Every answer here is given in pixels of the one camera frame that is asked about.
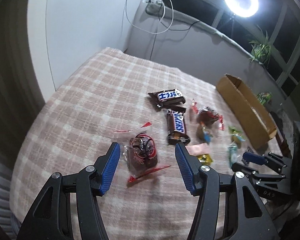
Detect yellow candy packet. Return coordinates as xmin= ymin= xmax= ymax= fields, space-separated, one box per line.
xmin=197 ymin=154 xmax=213 ymax=166

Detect pink snack packet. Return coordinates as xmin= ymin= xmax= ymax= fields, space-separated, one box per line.
xmin=186 ymin=143 xmax=211 ymax=156

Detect blue orange candy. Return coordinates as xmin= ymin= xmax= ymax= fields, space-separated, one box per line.
xmin=196 ymin=122 xmax=212 ymax=144

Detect Snickers bar English label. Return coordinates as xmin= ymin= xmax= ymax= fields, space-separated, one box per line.
xmin=166 ymin=106 xmax=191 ymax=145

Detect dark candy red ties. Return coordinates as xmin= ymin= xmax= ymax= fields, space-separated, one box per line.
xmin=113 ymin=121 xmax=170 ymax=187

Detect Snickers bar Chinese label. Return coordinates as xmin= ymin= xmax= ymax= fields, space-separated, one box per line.
xmin=148 ymin=88 xmax=186 ymax=108

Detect cardboard box tray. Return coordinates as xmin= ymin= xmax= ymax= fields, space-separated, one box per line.
xmin=216 ymin=74 xmax=277 ymax=150

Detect green paper gift bag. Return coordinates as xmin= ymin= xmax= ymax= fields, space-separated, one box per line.
xmin=256 ymin=92 xmax=273 ymax=105

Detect plaid pink tablecloth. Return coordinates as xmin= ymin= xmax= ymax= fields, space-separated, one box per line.
xmin=9 ymin=47 xmax=291 ymax=240

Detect potted spider plant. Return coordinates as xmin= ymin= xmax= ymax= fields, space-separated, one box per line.
xmin=247 ymin=31 xmax=276 ymax=68

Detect grey windowsill cloth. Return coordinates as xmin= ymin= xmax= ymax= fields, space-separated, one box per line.
xmin=145 ymin=2 xmax=281 ymax=79

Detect ring light on tripod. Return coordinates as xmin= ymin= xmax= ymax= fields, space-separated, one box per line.
xmin=224 ymin=0 xmax=260 ymax=38

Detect black power cable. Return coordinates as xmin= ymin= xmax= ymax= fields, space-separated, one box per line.
xmin=148 ymin=19 xmax=201 ymax=61

